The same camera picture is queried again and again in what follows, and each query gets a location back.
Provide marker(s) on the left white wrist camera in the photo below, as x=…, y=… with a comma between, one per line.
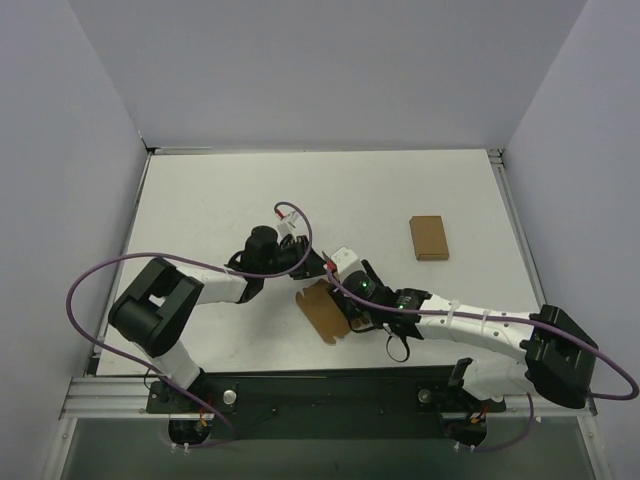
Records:
x=287, y=228

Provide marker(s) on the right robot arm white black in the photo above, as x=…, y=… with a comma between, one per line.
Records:
x=544, y=352

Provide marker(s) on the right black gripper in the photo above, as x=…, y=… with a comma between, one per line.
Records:
x=345, y=304

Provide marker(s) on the aluminium frame rail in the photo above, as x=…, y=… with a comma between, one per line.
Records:
x=496, y=160

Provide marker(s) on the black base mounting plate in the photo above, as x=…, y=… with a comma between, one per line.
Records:
x=397, y=403

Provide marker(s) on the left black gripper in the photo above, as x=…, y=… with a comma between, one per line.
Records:
x=310, y=265

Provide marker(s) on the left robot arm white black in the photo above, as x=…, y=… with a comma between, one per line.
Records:
x=153, y=311

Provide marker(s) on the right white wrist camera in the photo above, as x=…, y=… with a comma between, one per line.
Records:
x=343, y=263

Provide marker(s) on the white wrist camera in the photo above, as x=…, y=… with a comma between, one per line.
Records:
x=343, y=263
x=287, y=228

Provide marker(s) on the small folded cardboard box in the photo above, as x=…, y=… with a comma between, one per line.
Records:
x=428, y=238

